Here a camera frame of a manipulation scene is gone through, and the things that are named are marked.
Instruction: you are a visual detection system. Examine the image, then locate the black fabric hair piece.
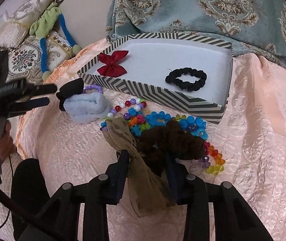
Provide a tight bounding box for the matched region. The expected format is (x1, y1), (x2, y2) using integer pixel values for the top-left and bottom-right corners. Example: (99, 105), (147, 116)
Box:
(56, 78), (84, 111)

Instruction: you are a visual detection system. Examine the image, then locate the light blue fluffy scrunchie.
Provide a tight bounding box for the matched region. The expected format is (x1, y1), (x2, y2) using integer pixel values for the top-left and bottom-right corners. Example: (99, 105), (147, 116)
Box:
(64, 92), (112, 124)

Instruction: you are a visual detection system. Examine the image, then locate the tan mesh leopard bow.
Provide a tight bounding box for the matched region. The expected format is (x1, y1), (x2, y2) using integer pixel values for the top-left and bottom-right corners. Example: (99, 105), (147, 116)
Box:
(103, 117), (175, 218)

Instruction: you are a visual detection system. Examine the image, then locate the red bow hair clip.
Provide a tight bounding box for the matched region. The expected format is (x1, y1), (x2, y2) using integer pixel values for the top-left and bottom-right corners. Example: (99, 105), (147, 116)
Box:
(97, 50), (129, 78)

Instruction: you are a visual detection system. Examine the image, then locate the dark brown scrunchie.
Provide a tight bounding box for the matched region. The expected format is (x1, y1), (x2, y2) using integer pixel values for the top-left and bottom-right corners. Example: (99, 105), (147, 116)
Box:
(137, 120), (206, 162)

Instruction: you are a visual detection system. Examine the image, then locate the multicolour round bead bracelet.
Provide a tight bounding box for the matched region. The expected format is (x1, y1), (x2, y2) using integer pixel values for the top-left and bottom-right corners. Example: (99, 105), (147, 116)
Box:
(100, 97), (148, 131)

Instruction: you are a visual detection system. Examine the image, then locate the black scrunchie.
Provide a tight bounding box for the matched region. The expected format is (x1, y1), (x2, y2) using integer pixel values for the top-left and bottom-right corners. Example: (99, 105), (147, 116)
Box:
(165, 67), (207, 91)

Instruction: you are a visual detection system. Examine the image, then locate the striped white jewelry box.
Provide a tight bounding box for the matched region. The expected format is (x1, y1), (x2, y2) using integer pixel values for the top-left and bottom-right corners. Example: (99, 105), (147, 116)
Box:
(78, 32), (233, 124)

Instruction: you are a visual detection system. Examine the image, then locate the embroidered floral cushion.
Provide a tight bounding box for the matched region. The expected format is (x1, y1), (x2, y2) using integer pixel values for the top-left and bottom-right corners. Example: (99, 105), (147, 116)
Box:
(0, 28), (73, 84)

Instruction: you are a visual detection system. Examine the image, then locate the cream roll bolster pillow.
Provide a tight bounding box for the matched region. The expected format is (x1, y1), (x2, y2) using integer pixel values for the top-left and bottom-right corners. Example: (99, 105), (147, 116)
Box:
(0, 0), (54, 48)

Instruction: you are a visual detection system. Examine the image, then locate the green blue stuffed toy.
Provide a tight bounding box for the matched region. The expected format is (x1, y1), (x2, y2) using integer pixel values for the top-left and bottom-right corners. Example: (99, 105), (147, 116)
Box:
(29, 3), (81, 81)

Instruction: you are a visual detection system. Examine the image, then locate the pink quilted bedspread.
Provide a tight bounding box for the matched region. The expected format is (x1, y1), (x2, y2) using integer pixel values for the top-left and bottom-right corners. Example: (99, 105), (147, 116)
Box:
(0, 53), (286, 240)

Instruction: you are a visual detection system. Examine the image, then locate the beige plain pillow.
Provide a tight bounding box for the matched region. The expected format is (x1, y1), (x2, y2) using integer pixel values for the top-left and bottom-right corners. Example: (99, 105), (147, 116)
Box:
(59, 0), (113, 48)

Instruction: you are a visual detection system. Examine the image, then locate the teal damask blanket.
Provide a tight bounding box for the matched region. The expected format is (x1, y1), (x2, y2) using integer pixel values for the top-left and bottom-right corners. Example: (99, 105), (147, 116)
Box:
(27, 0), (286, 70)

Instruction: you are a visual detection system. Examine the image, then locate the purple bead bracelet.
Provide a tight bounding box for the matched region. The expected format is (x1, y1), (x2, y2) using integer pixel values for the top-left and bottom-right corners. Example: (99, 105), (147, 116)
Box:
(82, 84), (104, 95)

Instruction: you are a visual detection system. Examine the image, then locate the rainbow crystal bead bracelet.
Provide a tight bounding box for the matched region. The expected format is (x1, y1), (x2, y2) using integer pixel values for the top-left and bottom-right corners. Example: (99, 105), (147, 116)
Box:
(199, 141), (226, 176)

